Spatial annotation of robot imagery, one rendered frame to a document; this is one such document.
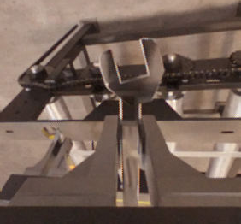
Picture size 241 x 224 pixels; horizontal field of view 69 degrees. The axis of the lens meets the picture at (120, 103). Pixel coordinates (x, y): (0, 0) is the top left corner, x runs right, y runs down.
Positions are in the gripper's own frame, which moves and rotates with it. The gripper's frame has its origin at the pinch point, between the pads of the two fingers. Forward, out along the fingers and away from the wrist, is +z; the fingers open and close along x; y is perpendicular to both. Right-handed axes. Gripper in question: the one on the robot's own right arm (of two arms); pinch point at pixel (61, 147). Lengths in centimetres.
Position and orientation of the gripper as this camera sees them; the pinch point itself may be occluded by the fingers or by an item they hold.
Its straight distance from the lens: 44.6
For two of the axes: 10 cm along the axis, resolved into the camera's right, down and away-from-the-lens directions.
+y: -1.6, -7.6, -6.3
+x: -9.8, 0.3, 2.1
